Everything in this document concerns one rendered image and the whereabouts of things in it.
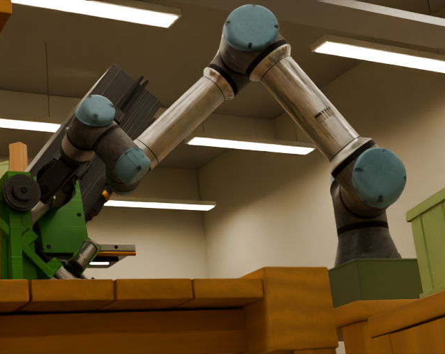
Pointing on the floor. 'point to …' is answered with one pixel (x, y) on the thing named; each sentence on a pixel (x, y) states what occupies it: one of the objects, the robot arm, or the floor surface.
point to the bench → (121, 316)
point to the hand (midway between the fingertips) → (45, 202)
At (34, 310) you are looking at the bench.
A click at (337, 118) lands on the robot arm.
